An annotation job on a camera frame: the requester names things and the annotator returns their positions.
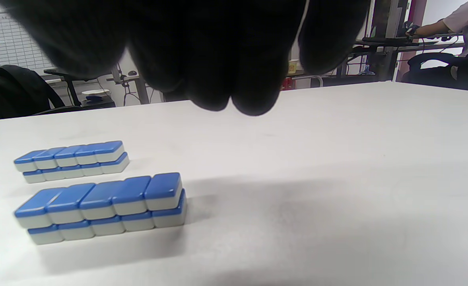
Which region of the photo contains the grey background desk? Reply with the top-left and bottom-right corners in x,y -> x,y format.
43,66 -> 165,108

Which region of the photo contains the blue mahjong tile wall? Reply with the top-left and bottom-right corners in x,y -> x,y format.
14,172 -> 188,245
14,140 -> 130,184

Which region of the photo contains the person's right hand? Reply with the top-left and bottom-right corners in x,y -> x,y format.
0,0 -> 371,116

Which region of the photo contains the black office chair chrome base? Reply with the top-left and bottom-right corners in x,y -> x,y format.
0,65 -> 80,121

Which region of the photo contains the cluttered equipment desk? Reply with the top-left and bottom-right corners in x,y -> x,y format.
329,0 -> 466,83

